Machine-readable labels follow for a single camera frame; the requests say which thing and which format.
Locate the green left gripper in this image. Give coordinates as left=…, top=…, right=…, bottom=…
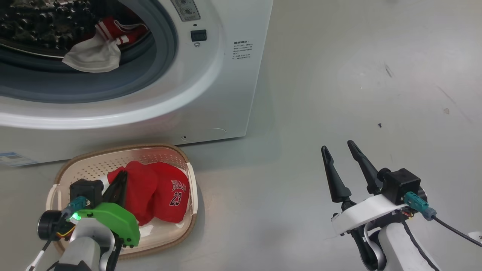
left=77, top=170, right=141, bottom=248

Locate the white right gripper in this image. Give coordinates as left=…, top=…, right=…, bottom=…
left=321, top=140, right=411, bottom=236

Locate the red Bulls 23 garment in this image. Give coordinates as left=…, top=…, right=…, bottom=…
left=107, top=160, right=190, bottom=226

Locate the red and white striped garment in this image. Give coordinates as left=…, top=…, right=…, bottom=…
left=62, top=16, right=149, bottom=73

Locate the cream perforated laundry basket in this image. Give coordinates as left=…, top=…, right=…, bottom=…
left=45, top=143, right=198, bottom=260

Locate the white washing machine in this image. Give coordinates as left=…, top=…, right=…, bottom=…
left=0, top=0, right=274, bottom=167

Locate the left teal plug camera cable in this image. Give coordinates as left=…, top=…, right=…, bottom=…
left=26, top=196, right=89, bottom=271

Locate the teal plug camera cable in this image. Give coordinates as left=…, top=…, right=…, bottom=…
left=26, top=196, right=89, bottom=271
left=403, top=191, right=482, bottom=248

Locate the right teal plug camera cable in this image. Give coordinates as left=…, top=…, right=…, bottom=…
left=403, top=191, right=482, bottom=248

